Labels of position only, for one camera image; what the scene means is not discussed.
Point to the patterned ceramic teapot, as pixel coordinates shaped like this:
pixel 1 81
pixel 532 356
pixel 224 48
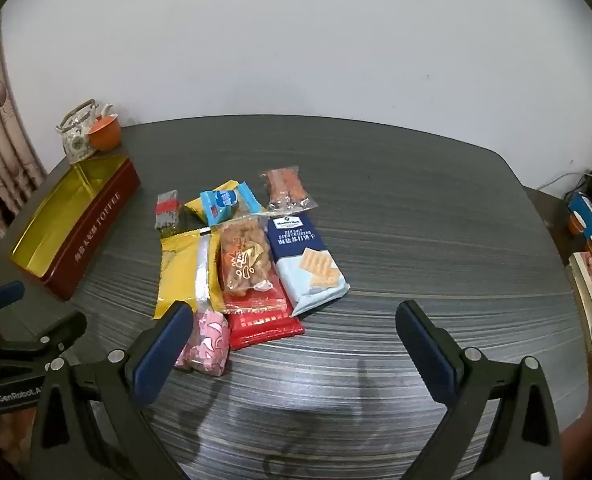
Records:
pixel 75 145

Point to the clear packet of orange sausages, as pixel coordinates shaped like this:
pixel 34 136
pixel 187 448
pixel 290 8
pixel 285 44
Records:
pixel 286 187

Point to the dark blue cracker packet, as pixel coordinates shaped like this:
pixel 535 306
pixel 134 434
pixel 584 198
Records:
pixel 301 260

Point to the orange tea cup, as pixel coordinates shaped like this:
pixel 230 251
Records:
pixel 105 135

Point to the large yellow snack packet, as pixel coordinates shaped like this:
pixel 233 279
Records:
pixel 175 270

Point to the pink candy packet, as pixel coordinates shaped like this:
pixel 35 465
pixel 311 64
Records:
pixel 208 345

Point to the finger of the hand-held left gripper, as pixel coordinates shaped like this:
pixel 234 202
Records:
pixel 60 335
pixel 3 295

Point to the grey packet with red stripe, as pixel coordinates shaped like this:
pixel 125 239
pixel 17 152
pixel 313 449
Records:
pixel 168 220

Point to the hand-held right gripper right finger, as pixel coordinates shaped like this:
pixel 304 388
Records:
pixel 423 350

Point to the red rectangular tin box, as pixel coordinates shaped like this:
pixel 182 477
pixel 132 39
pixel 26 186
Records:
pixel 95 225

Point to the clear packet of brown snacks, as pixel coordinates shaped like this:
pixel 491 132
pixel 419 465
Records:
pixel 243 260

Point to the small light blue snack packet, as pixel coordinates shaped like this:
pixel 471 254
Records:
pixel 225 202

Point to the small yellow snack packet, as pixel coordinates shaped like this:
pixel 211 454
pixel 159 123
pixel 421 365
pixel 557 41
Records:
pixel 194 207

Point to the red snack packet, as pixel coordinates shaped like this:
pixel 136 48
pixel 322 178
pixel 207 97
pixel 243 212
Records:
pixel 261 330

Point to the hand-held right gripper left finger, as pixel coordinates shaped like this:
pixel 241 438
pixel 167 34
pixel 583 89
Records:
pixel 160 355

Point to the beige patterned curtain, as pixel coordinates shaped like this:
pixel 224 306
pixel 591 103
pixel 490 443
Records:
pixel 0 150

